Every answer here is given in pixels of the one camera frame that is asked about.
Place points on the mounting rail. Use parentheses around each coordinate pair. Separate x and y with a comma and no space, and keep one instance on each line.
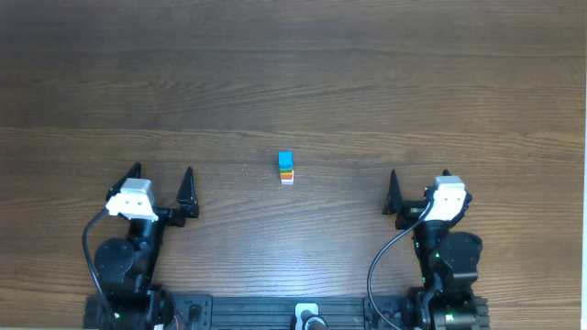
(257,314)

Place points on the blue cube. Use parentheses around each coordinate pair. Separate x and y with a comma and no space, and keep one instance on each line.
(285,159)

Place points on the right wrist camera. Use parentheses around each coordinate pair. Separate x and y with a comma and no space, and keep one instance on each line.
(446,199)

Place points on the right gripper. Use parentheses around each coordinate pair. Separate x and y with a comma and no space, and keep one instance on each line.
(409,213)

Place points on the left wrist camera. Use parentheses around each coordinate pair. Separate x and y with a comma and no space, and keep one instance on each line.
(132,199)

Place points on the white cube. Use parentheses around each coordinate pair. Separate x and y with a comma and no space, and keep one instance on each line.
(287,181)

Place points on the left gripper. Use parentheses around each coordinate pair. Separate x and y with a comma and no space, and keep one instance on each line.
(169,215)

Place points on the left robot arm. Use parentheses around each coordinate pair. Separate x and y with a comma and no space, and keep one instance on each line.
(124,261)

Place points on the orange cube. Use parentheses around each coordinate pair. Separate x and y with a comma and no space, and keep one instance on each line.
(287,175)

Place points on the green cube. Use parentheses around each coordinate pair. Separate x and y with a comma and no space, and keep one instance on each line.
(286,170)

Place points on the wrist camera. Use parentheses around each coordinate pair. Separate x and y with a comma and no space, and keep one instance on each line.
(446,199)
(132,199)

